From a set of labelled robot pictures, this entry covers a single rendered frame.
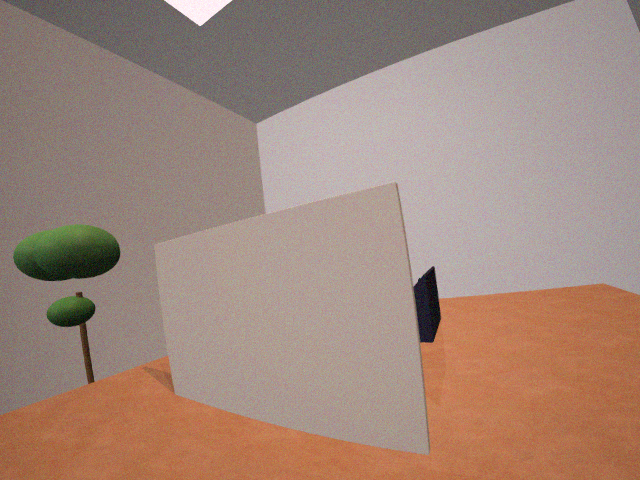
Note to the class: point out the grey flat panel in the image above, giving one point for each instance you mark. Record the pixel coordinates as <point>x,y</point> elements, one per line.
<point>303,317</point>

